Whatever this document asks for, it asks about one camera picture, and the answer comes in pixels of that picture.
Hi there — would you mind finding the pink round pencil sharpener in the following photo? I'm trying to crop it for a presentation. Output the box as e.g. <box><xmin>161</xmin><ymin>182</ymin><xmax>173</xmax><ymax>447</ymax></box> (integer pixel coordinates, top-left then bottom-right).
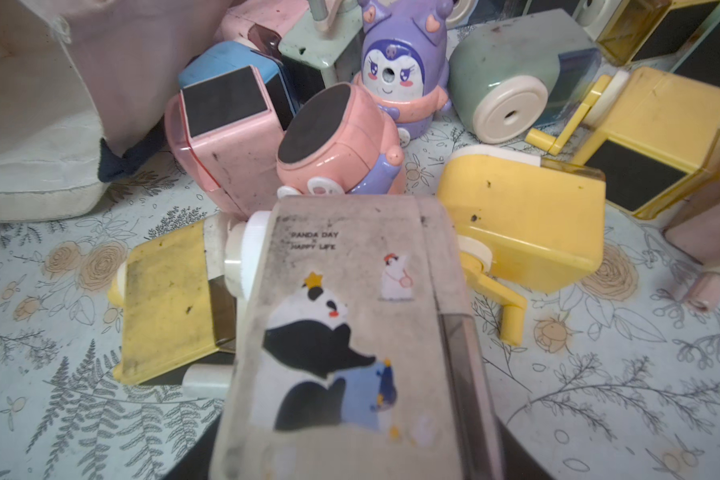
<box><xmin>664</xmin><ymin>179</ymin><xmax>720</xmax><ymax>313</ymax></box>

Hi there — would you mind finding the purple pencil sharpener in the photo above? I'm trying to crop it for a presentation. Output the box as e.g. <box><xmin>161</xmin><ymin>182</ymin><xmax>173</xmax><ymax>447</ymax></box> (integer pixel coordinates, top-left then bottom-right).
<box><xmin>354</xmin><ymin>0</ymin><xmax>454</xmax><ymax>147</ymax></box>

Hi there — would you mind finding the blue pink pencil sharpener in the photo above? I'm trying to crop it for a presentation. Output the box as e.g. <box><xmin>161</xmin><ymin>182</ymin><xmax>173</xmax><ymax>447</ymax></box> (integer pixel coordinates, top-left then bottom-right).
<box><xmin>178</xmin><ymin>41</ymin><xmax>300</xmax><ymax>130</ymax></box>

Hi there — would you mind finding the cream canvas tote bag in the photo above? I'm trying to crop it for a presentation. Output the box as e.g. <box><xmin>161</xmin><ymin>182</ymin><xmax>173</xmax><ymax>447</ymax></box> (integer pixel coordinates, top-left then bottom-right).
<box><xmin>0</xmin><ymin>1</ymin><xmax>228</xmax><ymax>223</ymax></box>

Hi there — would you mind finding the grey green round sharpener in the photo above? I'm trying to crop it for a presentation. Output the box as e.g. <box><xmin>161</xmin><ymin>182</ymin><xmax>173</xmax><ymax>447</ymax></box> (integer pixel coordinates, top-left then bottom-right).
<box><xmin>448</xmin><ymin>9</ymin><xmax>602</xmax><ymax>144</ymax></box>

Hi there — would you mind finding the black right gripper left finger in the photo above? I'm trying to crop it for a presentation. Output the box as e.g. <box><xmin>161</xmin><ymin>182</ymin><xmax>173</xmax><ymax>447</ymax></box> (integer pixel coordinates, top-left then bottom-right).
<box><xmin>163</xmin><ymin>415</ymin><xmax>221</xmax><ymax>480</ymax></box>

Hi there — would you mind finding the yellow pencil sharpener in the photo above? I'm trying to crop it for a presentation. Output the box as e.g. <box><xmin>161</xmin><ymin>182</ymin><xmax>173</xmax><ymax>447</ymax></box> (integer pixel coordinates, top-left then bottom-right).
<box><xmin>576</xmin><ymin>0</ymin><xmax>720</xmax><ymax>66</ymax></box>
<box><xmin>437</xmin><ymin>145</ymin><xmax>606</xmax><ymax>346</ymax></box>
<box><xmin>525</xmin><ymin>67</ymin><xmax>720</xmax><ymax>220</ymax></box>
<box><xmin>108</xmin><ymin>214</ymin><xmax>247</xmax><ymax>399</ymax></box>

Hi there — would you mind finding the white printed pencil sharpener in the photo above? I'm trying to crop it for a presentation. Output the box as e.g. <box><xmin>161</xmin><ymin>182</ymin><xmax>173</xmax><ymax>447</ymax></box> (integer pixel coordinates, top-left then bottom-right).
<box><xmin>209</xmin><ymin>195</ymin><xmax>505</xmax><ymax>479</ymax></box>

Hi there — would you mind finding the pink round robot sharpener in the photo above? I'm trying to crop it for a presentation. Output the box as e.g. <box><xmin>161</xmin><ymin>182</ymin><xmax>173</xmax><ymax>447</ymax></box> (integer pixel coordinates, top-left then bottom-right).
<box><xmin>276</xmin><ymin>83</ymin><xmax>405</xmax><ymax>199</ymax></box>

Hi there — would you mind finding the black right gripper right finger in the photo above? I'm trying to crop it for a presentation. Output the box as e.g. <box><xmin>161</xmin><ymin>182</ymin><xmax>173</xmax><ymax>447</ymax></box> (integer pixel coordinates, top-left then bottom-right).
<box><xmin>498</xmin><ymin>421</ymin><xmax>553</xmax><ymax>480</ymax></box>

